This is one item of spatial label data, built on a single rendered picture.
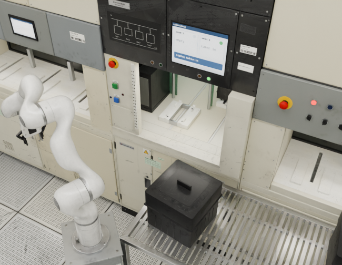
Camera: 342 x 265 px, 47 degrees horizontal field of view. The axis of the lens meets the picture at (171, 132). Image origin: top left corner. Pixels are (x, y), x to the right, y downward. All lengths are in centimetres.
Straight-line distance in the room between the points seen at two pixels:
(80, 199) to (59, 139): 28
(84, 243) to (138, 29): 110
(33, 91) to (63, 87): 126
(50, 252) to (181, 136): 130
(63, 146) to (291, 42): 106
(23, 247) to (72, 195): 142
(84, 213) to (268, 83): 103
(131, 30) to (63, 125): 63
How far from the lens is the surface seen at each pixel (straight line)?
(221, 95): 266
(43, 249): 309
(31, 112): 170
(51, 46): 250
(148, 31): 201
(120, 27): 210
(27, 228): 324
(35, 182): 353
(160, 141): 243
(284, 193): 227
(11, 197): 347
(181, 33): 192
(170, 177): 201
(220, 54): 187
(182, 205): 190
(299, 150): 250
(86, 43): 229
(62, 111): 173
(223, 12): 179
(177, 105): 266
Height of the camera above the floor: 250
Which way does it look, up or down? 41 degrees down
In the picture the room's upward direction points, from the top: 1 degrees clockwise
